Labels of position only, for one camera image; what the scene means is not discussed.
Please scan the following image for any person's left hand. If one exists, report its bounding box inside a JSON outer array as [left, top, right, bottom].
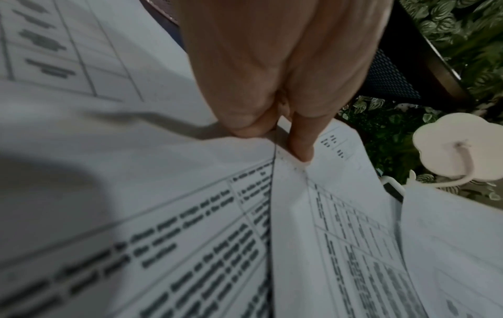
[[172, 0, 394, 164]]

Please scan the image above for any pile of printed papers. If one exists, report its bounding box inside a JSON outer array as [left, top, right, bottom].
[[0, 0, 274, 318]]

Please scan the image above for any printed paper sheet bundle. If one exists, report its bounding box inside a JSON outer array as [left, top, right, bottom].
[[270, 119, 503, 318]]

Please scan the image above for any black mesh tiered tray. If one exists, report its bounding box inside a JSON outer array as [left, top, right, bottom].
[[355, 0, 472, 108]]

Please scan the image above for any green plant wall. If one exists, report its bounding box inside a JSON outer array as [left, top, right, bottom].
[[337, 0, 503, 203]]

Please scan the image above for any white flower-shaped desk lamp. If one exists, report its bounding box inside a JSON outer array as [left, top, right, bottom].
[[378, 112, 503, 203]]

